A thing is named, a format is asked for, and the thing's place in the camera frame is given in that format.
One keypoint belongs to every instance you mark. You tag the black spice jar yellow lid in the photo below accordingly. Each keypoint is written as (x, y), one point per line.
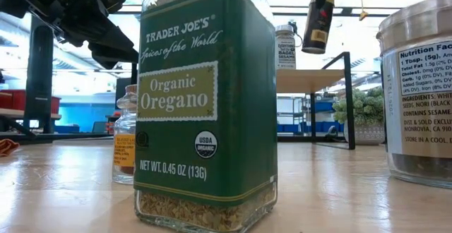
(318, 35)

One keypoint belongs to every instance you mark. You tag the green oregano spice jar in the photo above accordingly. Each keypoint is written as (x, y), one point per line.
(229, 102)

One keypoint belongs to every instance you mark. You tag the folded orange cloth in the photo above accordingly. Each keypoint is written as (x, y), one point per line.
(7, 147)

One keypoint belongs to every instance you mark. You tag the wooden shelf with black frame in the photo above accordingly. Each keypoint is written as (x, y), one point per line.
(303, 81)

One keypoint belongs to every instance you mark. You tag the bagel seasoning jar white lid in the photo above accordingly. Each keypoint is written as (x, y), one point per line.
(285, 53)

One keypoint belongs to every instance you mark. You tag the green plant in white pot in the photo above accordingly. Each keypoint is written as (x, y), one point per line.
(367, 106)

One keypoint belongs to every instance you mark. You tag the red bins on background table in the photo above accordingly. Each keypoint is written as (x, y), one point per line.
(10, 100)

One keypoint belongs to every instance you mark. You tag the shelving with blue bins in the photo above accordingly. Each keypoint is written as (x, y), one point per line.
(323, 106)

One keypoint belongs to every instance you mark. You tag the small glass jar orange label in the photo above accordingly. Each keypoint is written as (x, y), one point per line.
(123, 155)

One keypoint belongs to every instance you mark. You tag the brown wooden cup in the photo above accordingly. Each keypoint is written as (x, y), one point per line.
(423, 120)

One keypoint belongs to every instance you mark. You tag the wooden background table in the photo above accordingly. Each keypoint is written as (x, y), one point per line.
(10, 113)

